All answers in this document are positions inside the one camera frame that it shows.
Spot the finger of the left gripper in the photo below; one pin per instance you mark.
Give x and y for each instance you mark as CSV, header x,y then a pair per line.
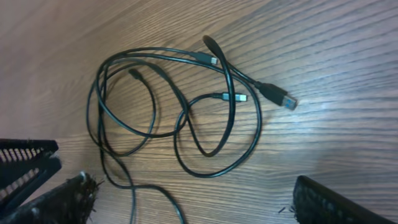
x,y
26,164

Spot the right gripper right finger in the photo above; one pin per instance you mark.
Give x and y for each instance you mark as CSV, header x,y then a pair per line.
x,y
313,203

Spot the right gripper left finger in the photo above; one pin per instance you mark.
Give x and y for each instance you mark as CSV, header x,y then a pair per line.
x,y
71,202

